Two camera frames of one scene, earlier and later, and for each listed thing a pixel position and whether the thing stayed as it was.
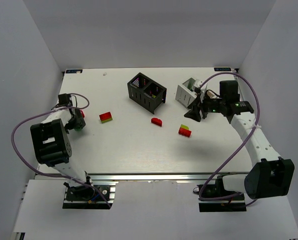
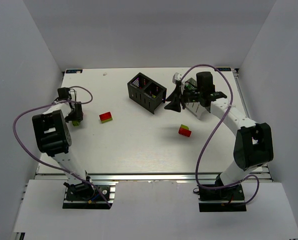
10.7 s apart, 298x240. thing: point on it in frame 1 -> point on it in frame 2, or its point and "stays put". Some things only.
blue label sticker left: [73, 71] stays put
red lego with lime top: [184, 130] stays put
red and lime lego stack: [105, 117] stays put
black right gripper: [202, 111] -> [183, 96]
